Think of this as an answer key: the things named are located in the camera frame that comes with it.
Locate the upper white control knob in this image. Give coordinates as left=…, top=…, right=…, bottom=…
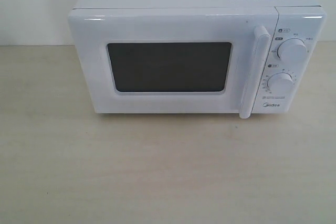
left=277, top=38, right=308, bottom=63

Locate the white microwave oven body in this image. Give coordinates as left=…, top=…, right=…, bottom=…
left=72, top=0, right=326, bottom=114

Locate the lower white timer knob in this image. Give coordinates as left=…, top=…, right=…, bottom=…
left=267, top=72, right=293, bottom=94

